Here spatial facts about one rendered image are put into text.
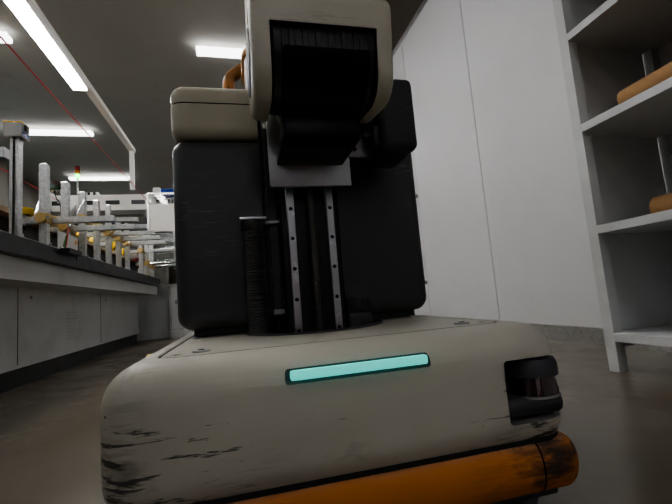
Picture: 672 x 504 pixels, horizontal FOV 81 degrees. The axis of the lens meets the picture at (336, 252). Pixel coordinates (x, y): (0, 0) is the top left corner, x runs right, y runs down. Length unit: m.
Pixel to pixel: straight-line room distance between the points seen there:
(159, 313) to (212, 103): 4.43
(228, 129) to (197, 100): 0.09
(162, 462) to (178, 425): 0.04
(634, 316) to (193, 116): 1.60
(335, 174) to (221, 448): 0.51
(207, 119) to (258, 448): 0.65
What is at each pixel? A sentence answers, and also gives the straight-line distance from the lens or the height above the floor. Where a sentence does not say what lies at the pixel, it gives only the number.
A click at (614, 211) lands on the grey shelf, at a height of 0.57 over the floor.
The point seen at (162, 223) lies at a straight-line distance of 5.16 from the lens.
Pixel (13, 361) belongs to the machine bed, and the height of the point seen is 0.14.
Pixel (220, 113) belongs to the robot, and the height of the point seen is 0.74.
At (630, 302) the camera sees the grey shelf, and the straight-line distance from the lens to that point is 1.81.
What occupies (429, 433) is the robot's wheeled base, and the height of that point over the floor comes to 0.16.
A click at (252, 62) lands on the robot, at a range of 0.64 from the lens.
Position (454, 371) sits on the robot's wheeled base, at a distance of 0.57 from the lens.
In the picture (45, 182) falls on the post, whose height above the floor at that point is 1.02.
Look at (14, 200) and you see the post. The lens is 2.21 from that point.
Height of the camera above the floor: 0.34
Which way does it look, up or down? 6 degrees up
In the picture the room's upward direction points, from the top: 5 degrees counter-clockwise
